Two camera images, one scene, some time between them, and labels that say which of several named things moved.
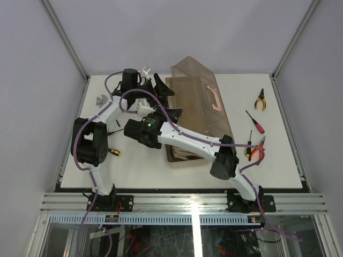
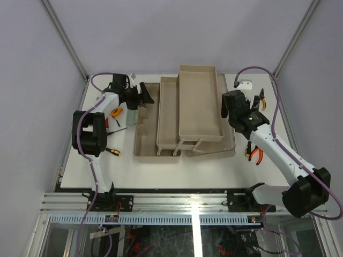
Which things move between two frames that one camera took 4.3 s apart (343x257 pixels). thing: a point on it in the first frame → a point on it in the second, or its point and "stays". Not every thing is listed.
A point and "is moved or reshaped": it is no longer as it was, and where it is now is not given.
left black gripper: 160,89 → 143,97
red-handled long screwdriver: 113,132 stays
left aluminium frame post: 66,39 stays
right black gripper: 174,113 → 224,112
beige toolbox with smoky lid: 196,93 is moved or reshaped
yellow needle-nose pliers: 261,96 stays
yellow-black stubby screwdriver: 116,152 stays
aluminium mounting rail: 76,203 stays
